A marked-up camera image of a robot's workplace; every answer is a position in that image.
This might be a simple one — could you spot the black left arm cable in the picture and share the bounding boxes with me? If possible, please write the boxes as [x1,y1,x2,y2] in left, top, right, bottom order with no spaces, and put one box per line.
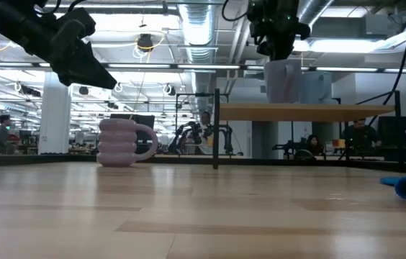
[33,0,85,16]

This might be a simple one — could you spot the wooden shelf with black frame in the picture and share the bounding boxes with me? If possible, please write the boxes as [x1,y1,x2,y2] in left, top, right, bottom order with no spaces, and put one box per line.
[212,88,404,173]

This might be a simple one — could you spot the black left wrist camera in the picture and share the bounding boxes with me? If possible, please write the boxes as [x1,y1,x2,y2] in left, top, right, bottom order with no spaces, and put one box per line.
[57,6,96,39]

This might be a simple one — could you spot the black cabinet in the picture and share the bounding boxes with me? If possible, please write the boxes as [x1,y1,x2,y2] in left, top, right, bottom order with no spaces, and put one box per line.
[377,115,406,163]

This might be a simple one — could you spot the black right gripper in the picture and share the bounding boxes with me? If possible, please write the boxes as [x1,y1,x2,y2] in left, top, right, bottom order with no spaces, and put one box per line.
[248,0,311,61]

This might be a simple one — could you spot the white column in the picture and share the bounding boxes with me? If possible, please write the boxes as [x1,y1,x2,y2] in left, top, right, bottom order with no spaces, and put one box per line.
[38,71,72,155]

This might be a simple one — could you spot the pink ribbed mug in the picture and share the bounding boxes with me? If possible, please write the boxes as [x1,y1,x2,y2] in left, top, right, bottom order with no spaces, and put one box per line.
[96,118,159,168]

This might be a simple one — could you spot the person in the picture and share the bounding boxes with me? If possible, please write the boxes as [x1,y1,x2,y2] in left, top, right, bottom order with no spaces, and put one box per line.
[0,114,13,154]
[197,110,214,155]
[343,118,382,148]
[305,134,325,158]

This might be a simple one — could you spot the round silver ceiling duct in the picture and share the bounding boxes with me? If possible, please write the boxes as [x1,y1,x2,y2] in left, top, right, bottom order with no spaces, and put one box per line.
[177,3,219,104]

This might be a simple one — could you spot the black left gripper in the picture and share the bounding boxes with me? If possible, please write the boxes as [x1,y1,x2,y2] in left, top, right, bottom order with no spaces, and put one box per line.
[15,17,117,90]

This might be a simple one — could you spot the slanted silver ceiling duct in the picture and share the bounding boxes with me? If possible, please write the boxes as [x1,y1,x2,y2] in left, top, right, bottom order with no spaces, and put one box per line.
[296,0,335,26]

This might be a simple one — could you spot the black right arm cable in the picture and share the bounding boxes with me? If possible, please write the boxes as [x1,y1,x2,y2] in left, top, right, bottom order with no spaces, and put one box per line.
[356,14,406,127]

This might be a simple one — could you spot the LED light bar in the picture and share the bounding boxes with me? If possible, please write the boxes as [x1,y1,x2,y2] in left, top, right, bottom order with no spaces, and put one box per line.
[0,61,406,74]

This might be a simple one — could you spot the grey lavender mug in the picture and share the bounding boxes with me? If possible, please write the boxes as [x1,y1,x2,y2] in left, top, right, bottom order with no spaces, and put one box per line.
[263,59,302,104]

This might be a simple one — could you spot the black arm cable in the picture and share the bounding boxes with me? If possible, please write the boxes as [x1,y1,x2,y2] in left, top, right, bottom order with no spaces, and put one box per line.
[356,14,406,127]
[33,0,85,16]

